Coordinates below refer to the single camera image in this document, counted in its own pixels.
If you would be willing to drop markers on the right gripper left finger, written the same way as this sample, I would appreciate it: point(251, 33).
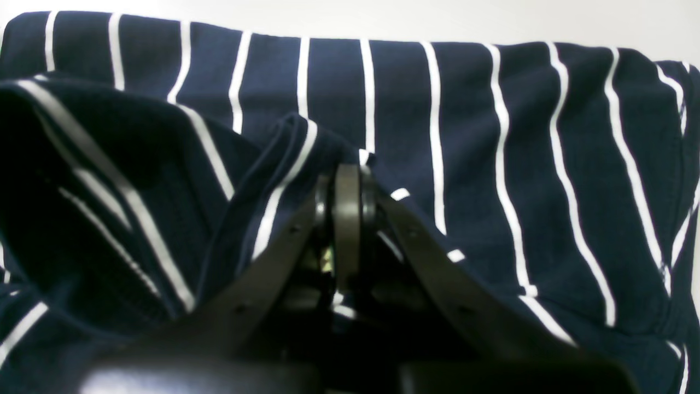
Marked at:
point(262, 334)

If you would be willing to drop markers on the navy white striped T-shirt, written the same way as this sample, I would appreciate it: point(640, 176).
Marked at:
point(146, 162)

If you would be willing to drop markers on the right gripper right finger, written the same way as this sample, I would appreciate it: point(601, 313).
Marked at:
point(450, 334)

